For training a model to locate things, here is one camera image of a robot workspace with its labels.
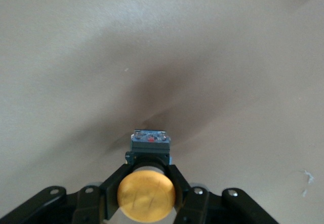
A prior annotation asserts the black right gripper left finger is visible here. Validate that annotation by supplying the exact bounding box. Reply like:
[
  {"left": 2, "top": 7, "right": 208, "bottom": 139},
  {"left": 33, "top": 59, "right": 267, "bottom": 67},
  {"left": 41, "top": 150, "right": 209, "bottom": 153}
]
[{"left": 0, "top": 164, "right": 135, "bottom": 224}]

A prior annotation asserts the yellow push button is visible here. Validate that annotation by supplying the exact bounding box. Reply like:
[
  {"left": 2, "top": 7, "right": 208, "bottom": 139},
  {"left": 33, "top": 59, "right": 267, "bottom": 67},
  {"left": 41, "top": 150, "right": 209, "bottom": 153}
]
[{"left": 117, "top": 128, "right": 177, "bottom": 223}]

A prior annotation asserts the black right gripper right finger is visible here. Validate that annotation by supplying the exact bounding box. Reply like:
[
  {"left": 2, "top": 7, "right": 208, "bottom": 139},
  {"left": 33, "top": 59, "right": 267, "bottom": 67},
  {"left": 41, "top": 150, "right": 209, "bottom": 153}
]
[{"left": 165, "top": 164, "right": 279, "bottom": 224}]

